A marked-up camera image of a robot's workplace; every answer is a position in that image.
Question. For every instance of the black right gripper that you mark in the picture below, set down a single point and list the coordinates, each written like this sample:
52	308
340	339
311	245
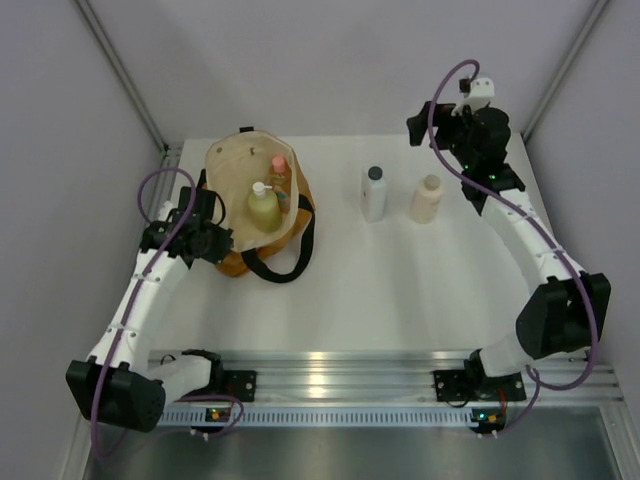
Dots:
443	117

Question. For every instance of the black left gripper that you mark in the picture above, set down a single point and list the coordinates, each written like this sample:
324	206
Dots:
224	244

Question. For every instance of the yellow-green pump bottle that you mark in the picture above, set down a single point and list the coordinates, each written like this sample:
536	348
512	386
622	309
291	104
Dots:
264	208

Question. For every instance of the white bottle dark cap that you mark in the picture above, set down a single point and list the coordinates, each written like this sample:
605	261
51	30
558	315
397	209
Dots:
373	194

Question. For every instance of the tan canvas bag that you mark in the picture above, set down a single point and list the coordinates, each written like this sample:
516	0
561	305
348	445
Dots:
232	165

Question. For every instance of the beige round jar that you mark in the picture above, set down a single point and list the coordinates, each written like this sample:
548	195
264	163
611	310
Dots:
426	199

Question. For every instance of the pink capped orange bottle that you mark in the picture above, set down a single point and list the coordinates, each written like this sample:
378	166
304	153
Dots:
280	177

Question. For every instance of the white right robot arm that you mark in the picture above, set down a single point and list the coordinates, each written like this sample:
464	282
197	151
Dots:
567	306

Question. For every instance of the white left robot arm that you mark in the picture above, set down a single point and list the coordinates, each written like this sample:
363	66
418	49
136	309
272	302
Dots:
115	385

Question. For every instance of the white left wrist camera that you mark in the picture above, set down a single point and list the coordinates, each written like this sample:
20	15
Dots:
165	210

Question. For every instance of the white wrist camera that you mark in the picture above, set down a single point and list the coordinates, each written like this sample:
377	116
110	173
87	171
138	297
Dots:
477	94
165	210

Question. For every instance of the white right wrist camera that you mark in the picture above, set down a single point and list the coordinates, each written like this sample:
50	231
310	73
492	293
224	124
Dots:
477	94

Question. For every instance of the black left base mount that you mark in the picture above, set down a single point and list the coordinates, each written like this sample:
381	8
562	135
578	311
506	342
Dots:
241	384

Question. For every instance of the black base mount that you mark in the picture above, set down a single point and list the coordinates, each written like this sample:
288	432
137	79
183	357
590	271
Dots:
241	384
457	386

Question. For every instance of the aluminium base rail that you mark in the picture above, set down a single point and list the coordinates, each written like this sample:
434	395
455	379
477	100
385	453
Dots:
376	388

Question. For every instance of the left aluminium frame post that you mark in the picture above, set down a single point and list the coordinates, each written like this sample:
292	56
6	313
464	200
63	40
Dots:
98	32

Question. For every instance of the aluminium frame post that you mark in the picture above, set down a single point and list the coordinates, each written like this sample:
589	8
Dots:
570	56
98	32

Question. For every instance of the right aluminium frame post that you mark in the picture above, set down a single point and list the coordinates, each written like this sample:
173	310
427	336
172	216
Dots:
570	56

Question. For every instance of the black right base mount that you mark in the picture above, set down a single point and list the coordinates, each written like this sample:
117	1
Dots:
457	386

